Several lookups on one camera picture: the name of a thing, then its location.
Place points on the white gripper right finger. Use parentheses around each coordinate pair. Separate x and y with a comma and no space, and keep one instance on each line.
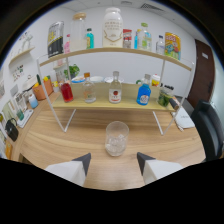
(156,168)

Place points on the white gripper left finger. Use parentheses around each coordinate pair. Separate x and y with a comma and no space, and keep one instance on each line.
(71,170)

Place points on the clear bottle with red label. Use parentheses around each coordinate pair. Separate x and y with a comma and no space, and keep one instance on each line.
(115,92)

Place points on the light-blue cup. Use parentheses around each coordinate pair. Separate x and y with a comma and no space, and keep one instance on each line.
(33,102)

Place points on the clear glass tumbler with ice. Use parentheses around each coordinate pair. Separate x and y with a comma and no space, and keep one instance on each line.
(116,143)

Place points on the white zip pouch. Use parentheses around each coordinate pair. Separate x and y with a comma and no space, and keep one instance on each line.
(184,118)

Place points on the black chair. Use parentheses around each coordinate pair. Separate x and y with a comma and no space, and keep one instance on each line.
(208,126)

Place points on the white tray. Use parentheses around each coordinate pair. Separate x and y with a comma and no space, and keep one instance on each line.
(25,119)

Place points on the black handbag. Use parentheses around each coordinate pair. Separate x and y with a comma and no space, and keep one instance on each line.
(11,131)

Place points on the blue liquid bottle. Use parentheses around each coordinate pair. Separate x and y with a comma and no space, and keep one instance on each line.
(144,95)

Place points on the wooden two-tier shelf rack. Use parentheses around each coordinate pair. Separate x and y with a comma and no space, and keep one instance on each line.
(103,101)

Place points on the red liquid bottle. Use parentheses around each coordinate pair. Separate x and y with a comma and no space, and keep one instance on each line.
(66,92)

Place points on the clear bottle with orange cap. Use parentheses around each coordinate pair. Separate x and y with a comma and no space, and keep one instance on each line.
(89,92)

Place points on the white green mug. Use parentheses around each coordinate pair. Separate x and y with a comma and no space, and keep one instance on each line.
(139,81)

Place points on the white bowl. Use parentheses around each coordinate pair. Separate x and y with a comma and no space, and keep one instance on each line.
(107,80)
(97,79)

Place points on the white pot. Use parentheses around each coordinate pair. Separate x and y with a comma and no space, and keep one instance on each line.
(30,83)

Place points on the green leafy plant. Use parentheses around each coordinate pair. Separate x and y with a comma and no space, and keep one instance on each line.
(73,70)

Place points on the brown door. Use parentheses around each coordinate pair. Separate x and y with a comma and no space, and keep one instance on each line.
(203,71)

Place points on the small clear bottle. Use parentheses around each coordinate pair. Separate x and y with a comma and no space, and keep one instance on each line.
(160,46)

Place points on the yellow green snack packet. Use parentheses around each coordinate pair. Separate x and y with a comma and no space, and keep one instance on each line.
(172,45)

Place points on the pink liquid bottle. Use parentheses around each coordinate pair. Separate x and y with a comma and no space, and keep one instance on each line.
(67,45)

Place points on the small light-blue bottle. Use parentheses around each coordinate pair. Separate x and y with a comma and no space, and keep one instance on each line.
(136,41)

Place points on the clear bottle with green cap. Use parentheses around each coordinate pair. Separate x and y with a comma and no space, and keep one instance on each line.
(144,39)

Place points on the teal liquid bottle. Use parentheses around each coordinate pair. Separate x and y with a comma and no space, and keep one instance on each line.
(89,40)

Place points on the black snack packet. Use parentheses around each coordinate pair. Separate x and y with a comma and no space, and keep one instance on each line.
(55,39)

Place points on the small printed drink carton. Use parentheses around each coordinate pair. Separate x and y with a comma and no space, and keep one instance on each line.
(127,38)

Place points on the white decorative ornament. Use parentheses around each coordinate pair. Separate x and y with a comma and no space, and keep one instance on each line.
(25,40)

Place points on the glass jar with wooden lid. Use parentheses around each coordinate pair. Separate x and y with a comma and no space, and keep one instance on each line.
(79,31)

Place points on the large white bottle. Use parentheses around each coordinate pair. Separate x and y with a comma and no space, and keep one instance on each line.
(112,28)

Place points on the small wall picture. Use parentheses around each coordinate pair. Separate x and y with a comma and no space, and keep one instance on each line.
(18,73)

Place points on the wooden wall shelf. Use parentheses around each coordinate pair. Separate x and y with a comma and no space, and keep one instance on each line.
(21,56)

